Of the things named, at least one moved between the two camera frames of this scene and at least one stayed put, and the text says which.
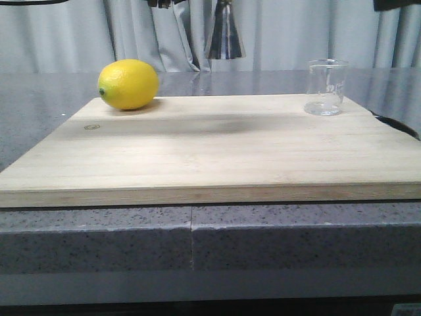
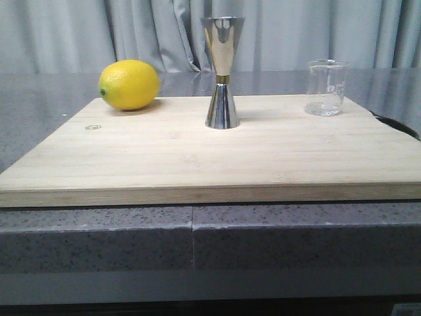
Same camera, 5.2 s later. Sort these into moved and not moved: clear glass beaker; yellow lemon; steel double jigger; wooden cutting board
Moved: steel double jigger
Not moved: yellow lemon; wooden cutting board; clear glass beaker
